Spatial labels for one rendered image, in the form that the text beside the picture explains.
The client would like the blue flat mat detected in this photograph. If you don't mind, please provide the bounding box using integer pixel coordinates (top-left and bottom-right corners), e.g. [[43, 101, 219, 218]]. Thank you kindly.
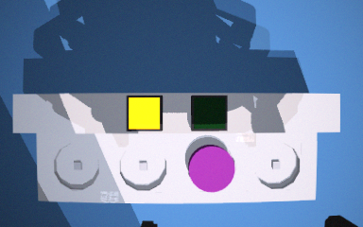
[[0, 0, 363, 227]]

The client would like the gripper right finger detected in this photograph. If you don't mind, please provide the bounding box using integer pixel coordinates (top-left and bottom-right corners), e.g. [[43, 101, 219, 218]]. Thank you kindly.
[[324, 216, 358, 227]]

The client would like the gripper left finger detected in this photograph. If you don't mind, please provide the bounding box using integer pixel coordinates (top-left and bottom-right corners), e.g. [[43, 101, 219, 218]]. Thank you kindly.
[[141, 221, 158, 227]]

